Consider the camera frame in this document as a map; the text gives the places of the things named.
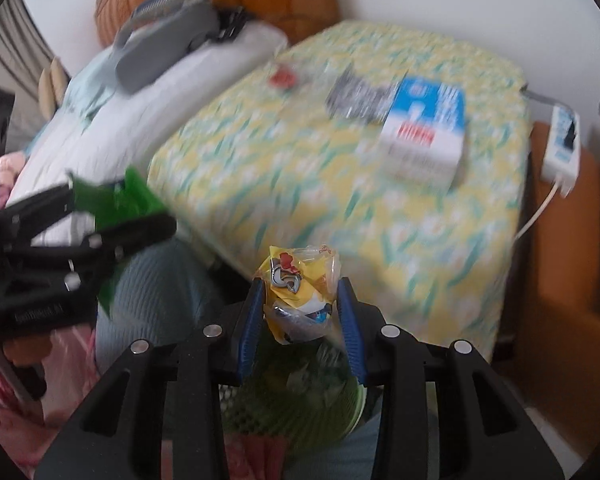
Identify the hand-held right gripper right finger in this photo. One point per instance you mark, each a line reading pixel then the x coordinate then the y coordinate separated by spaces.
pixel 352 332

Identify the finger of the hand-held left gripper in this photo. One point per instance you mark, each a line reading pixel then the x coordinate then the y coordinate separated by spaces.
pixel 135 235
pixel 40 205

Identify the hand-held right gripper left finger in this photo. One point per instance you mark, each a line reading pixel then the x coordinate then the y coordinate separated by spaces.
pixel 245 330

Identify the green plastic wrapper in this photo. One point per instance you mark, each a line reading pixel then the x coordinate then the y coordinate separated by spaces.
pixel 135 195

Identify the yellow green snack packet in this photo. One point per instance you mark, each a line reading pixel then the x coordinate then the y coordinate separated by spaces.
pixel 295 290

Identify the green mesh trash bin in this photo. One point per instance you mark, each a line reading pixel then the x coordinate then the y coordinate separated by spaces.
pixel 305 395

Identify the white pillow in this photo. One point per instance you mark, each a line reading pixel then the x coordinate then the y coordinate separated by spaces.
pixel 220 60
pixel 55 160

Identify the person's left leg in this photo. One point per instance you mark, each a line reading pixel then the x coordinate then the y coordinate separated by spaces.
pixel 145 300

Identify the beige padded object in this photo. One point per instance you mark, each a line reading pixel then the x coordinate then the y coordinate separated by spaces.
pixel 52 85

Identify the light green cloth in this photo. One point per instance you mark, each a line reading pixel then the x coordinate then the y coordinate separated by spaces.
pixel 87 90

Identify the beige curtain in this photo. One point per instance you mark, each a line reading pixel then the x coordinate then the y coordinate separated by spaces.
pixel 15 45

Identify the grey breathing machine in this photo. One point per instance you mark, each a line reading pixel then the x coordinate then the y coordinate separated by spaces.
pixel 165 45

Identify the red wrapper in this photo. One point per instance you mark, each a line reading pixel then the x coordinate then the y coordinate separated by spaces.
pixel 282 77

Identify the blue white milk carton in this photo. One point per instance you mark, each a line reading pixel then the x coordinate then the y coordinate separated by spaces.
pixel 425 125

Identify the wooden nightstand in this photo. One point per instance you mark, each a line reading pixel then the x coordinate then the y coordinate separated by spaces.
pixel 565 260

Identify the silver foil wrapper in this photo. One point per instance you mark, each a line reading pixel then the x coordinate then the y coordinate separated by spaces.
pixel 360 97

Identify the white power strip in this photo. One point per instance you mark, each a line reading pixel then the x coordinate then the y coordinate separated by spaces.
pixel 562 155

